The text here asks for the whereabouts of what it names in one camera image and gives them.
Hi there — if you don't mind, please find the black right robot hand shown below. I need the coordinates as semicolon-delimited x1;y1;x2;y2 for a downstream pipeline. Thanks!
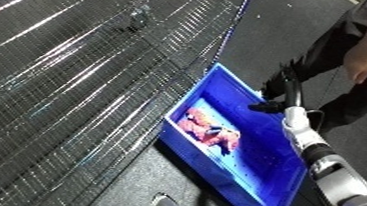
245;65;309;115

